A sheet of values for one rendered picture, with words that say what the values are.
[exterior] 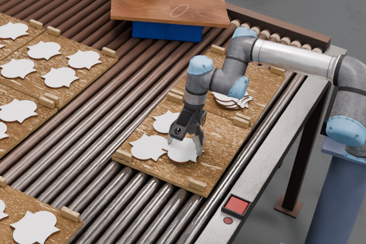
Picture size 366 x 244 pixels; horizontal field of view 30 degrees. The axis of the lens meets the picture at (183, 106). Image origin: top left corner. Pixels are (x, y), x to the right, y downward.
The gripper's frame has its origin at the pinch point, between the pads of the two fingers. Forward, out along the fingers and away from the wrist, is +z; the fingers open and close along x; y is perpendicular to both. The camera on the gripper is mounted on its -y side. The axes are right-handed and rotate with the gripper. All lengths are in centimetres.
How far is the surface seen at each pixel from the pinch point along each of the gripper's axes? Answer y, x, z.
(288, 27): 105, -5, -2
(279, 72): 66, -13, -2
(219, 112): 28.5, -2.1, 0.3
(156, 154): -6.9, 6.8, 0.3
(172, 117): 14.6, 11.0, 0.0
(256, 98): 44.8, -11.1, -0.1
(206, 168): -2.9, -10.1, 0.8
